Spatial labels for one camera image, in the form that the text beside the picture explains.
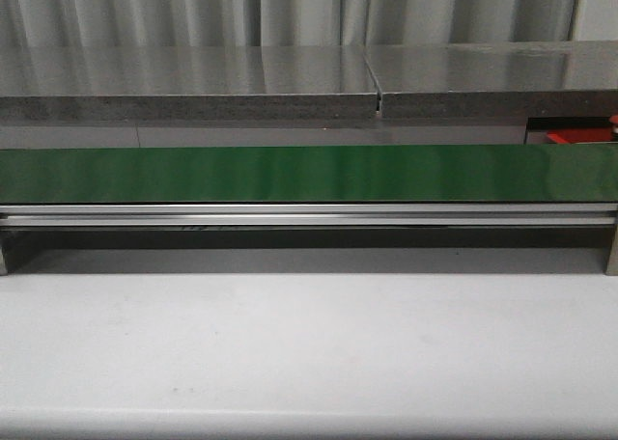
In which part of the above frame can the green conveyor belt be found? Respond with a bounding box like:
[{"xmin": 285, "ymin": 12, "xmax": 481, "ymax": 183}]
[{"xmin": 1, "ymin": 144, "xmax": 617, "ymax": 205}]

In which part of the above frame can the grey pleated curtain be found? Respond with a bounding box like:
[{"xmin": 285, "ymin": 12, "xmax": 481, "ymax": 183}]
[{"xmin": 1, "ymin": 0, "xmax": 577, "ymax": 47}]

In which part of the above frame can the red plastic tray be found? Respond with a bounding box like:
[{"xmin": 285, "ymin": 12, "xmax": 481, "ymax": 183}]
[{"xmin": 546, "ymin": 127, "xmax": 617, "ymax": 145}]

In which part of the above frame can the grey stone counter slab left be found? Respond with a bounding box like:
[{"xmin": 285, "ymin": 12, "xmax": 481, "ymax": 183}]
[{"xmin": 1, "ymin": 46, "xmax": 379, "ymax": 123}]

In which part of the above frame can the grey stone counter slab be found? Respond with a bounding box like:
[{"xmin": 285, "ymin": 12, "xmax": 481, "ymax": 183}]
[
  {"xmin": 1, "ymin": 46, "xmax": 379, "ymax": 123},
  {"xmin": 365, "ymin": 41, "xmax": 617, "ymax": 119}
]

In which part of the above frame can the left conveyor support leg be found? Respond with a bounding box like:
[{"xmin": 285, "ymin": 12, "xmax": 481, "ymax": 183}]
[{"xmin": 0, "ymin": 232, "xmax": 18, "ymax": 276}]

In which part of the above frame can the conveyor support leg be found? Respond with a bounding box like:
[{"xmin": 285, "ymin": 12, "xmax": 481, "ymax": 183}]
[
  {"xmin": 0, "ymin": 232, "xmax": 18, "ymax": 276},
  {"xmin": 604, "ymin": 226, "xmax": 618, "ymax": 276}
]

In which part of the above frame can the grey stone counter slab right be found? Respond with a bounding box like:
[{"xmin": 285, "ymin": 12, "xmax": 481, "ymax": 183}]
[{"xmin": 365, "ymin": 41, "xmax": 617, "ymax": 119}]

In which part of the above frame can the aluminium conveyor frame rail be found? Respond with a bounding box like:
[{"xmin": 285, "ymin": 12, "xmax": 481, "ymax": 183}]
[{"xmin": 1, "ymin": 203, "xmax": 617, "ymax": 230}]

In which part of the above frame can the right conveyor support leg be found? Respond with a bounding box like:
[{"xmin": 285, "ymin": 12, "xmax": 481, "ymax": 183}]
[{"xmin": 604, "ymin": 226, "xmax": 618, "ymax": 276}]

